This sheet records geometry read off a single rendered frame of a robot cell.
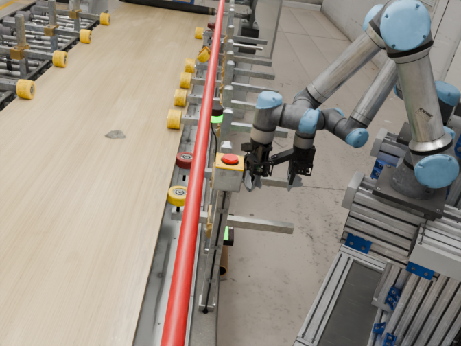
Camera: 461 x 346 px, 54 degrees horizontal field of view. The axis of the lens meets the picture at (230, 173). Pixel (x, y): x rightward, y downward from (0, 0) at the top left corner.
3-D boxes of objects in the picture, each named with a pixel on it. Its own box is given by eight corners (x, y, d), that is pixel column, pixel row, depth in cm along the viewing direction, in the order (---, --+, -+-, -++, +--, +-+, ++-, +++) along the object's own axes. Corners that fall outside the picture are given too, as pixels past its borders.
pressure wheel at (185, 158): (194, 176, 184) (197, 152, 178) (193, 187, 177) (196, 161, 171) (175, 174, 184) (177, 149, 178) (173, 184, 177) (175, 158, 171)
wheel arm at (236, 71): (274, 78, 264) (275, 72, 262) (274, 80, 261) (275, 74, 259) (188, 66, 260) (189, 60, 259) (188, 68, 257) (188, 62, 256)
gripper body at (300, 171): (310, 178, 175) (317, 151, 169) (288, 176, 174) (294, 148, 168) (307, 168, 182) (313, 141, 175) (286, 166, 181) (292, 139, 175)
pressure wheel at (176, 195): (178, 208, 164) (180, 181, 158) (193, 219, 160) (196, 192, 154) (160, 215, 158) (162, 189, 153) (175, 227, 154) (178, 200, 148)
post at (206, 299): (213, 301, 141) (234, 180, 118) (212, 313, 137) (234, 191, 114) (199, 299, 141) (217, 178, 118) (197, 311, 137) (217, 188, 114)
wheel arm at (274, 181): (285, 185, 183) (287, 176, 181) (286, 190, 180) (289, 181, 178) (179, 171, 180) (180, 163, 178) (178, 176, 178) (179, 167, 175)
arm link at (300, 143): (296, 138, 166) (293, 128, 173) (293, 149, 168) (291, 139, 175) (315, 141, 166) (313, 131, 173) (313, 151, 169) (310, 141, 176)
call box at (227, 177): (239, 180, 120) (243, 155, 116) (239, 195, 114) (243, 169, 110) (213, 177, 119) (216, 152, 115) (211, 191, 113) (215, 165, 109)
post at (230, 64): (220, 152, 228) (234, 60, 204) (220, 156, 225) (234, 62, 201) (213, 152, 228) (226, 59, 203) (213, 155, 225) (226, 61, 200)
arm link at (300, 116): (322, 103, 141) (287, 95, 143) (318, 116, 132) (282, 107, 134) (315, 125, 145) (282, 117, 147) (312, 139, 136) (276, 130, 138)
